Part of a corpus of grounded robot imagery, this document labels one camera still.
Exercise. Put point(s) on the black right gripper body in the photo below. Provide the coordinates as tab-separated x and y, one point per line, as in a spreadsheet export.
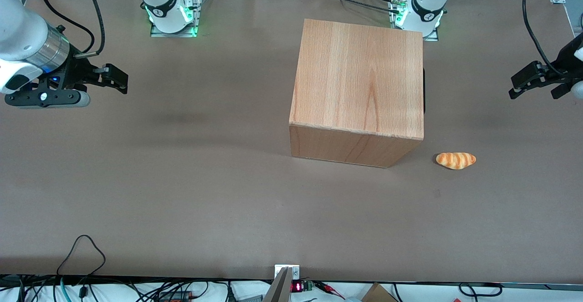
76	73

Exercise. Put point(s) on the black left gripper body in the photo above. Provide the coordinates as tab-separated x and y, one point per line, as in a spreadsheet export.
561	64

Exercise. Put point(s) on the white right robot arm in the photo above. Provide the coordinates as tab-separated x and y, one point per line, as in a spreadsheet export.
23	33

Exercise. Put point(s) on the light wooden drawer cabinet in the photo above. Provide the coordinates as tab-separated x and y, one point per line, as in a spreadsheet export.
360	74

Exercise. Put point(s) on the striped orange toy bread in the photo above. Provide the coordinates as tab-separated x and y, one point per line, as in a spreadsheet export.
455	160

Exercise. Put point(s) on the brown cardboard piece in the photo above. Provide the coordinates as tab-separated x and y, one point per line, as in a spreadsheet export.
377	295

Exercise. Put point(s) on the red LED display module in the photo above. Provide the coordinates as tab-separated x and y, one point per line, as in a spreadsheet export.
297	287

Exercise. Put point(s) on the red and black probe leads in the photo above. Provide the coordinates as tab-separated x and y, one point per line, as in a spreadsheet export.
328	287

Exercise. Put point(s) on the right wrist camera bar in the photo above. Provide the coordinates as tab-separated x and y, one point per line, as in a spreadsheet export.
54	98

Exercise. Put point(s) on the aluminium right arm base plate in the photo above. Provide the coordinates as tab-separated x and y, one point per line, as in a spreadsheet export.
157	32

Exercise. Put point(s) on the aluminium left arm base plate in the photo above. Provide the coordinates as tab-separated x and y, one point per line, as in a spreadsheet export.
430	38

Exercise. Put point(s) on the small aluminium bracket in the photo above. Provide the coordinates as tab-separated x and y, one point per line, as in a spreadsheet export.
296	272

